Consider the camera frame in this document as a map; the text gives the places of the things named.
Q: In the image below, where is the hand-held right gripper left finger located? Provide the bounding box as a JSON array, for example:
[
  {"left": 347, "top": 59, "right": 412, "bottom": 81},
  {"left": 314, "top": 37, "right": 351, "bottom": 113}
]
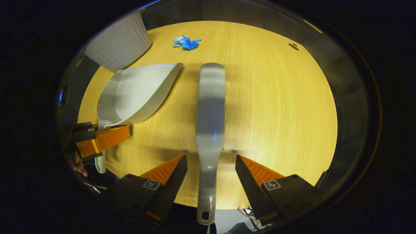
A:
[{"left": 113, "top": 155, "right": 189, "bottom": 225}]

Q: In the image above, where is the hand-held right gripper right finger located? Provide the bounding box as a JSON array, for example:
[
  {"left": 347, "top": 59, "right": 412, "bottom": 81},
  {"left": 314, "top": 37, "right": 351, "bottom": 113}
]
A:
[{"left": 235, "top": 154, "right": 321, "bottom": 227}]

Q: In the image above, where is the grey dustpan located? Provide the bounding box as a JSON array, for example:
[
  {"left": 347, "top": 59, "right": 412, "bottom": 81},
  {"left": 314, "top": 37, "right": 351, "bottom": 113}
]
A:
[{"left": 95, "top": 62, "right": 184, "bottom": 174}]

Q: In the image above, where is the small grey broom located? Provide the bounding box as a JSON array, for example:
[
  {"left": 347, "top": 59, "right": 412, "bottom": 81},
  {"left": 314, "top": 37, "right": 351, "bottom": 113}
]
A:
[{"left": 195, "top": 62, "right": 227, "bottom": 226}]

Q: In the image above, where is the white ribbed garbage bin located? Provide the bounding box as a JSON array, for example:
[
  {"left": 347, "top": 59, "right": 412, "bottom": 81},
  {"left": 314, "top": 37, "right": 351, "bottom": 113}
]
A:
[{"left": 85, "top": 8, "right": 153, "bottom": 73}]

